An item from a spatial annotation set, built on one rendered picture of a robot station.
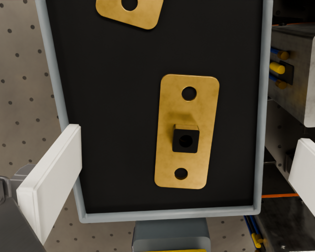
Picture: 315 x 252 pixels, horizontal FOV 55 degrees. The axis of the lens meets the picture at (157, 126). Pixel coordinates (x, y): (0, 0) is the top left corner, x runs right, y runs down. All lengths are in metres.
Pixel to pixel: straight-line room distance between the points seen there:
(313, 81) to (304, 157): 0.10
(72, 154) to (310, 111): 0.20
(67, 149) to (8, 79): 0.60
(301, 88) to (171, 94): 0.13
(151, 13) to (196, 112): 0.07
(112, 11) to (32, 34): 0.53
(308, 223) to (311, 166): 0.31
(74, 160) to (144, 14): 0.09
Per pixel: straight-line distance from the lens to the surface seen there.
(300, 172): 0.19
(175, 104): 0.20
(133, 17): 0.19
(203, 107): 0.20
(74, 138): 0.17
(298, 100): 0.30
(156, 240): 0.29
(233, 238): 0.90
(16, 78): 0.74
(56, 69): 0.21
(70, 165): 0.17
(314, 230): 0.48
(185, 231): 0.29
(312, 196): 0.18
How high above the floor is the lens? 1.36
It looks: 69 degrees down
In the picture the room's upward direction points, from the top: 177 degrees counter-clockwise
